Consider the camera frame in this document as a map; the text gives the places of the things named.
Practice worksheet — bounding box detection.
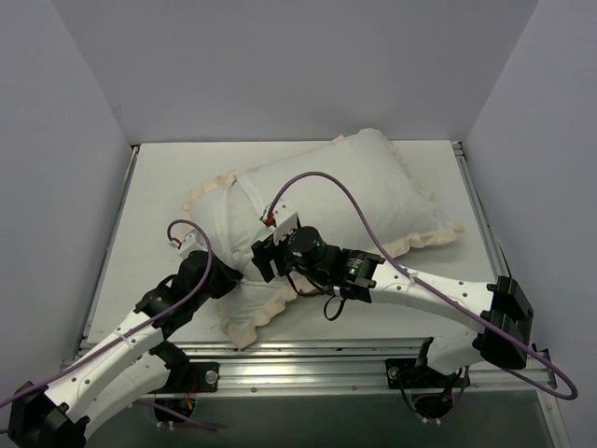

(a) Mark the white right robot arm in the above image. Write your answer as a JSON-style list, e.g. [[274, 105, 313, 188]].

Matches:
[[251, 226, 534, 385]]

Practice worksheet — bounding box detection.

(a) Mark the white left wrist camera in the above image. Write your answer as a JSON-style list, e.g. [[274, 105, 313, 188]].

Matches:
[[169, 231, 204, 259]]

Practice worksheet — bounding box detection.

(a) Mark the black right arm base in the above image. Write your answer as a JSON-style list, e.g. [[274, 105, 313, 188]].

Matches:
[[384, 338, 470, 425]]

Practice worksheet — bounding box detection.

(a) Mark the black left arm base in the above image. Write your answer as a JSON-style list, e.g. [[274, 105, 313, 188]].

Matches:
[[148, 342, 220, 426]]

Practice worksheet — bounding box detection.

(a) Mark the grey and cream pillowcase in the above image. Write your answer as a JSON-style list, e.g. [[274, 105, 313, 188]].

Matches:
[[182, 129, 464, 349]]

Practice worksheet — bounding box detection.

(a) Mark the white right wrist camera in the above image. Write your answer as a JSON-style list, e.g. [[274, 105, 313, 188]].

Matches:
[[261, 203, 299, 245]]

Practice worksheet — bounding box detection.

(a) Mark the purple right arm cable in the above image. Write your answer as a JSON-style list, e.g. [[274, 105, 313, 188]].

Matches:
[[267, 171, 579, 416]]

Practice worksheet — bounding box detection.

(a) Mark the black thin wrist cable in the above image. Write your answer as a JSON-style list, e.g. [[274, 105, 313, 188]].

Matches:
[[284, 274, 351, 322]]

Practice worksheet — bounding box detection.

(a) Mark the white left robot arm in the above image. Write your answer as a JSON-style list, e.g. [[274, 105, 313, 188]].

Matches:
[[7, 250, 243, 447]]

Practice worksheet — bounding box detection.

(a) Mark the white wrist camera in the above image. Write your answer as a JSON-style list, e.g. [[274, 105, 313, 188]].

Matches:
[[169, 231, 204, 259], [261, 203, 299, 245]]

